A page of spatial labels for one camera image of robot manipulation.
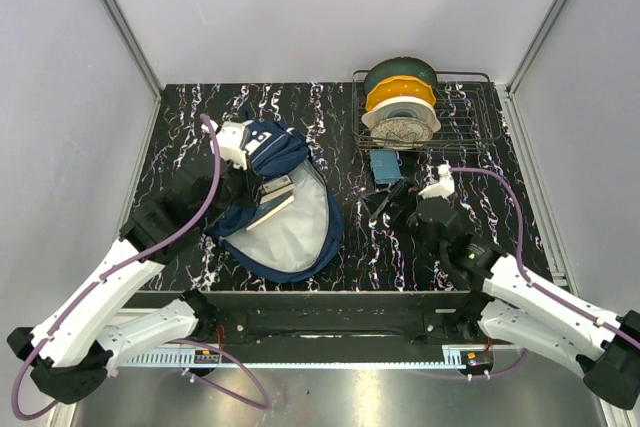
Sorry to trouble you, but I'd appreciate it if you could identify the yellow plate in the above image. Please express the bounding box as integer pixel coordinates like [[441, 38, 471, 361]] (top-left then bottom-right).
[[365, 75, 436, 112]]

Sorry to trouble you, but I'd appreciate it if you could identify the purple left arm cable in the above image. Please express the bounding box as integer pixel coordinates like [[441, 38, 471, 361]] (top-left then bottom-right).
[[10, 114, 274, 421]]

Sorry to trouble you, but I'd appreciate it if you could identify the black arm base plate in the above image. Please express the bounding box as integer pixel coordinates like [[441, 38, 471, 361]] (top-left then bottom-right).
[[218, 307, 488, 345]]

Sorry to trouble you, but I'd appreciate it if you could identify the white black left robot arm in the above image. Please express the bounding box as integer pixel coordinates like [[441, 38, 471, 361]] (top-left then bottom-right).
[[7, 159, 260, 404]]

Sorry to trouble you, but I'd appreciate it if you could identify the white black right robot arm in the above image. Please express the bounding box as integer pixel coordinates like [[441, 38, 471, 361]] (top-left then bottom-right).
[[366, 179, 639, 410]]

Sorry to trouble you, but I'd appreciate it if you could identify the white plate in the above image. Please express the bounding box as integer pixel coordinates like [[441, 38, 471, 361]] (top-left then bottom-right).
[[361, 96, 441, 132]]

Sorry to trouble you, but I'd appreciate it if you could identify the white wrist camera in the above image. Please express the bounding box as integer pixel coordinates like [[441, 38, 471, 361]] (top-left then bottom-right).
[[418, 164, 455, 199], [211, 121, 249, 170]]

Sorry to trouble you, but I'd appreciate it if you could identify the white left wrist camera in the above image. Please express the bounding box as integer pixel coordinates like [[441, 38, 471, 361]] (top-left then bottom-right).
[[211, 121, 249, 170]]

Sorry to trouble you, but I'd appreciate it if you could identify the speckled grey plate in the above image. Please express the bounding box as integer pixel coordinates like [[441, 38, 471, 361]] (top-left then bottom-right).
[[371, 117, 434, 150]]

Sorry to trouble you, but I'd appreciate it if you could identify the purple paperback book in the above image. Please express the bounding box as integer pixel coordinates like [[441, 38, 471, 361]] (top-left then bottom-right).
[[260, 174, 294, 203]]

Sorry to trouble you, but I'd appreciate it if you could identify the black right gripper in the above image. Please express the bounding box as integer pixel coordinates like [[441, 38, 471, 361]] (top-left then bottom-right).
[[361, 176, 444, 261]]

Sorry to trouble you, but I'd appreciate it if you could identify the dark green plate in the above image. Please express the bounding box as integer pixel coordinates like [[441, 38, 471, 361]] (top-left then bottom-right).
[[363, 56, 438, 94]]

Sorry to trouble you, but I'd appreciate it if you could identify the dark blue 1984 book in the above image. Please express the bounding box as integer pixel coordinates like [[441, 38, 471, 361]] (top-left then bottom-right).
[[245, 192, 294, 231]]

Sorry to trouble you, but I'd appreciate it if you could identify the black wire dish rack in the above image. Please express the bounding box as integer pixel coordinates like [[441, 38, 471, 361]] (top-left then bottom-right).
[[351, 70, 502, 154]]

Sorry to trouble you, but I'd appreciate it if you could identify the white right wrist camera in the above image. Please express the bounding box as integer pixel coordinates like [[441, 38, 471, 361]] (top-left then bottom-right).
[[418, 164, 455, 199]]

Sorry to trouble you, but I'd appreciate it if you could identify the navy blue student backpack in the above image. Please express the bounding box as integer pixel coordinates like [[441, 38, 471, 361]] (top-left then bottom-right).
[[206, 120, 344, 283]]

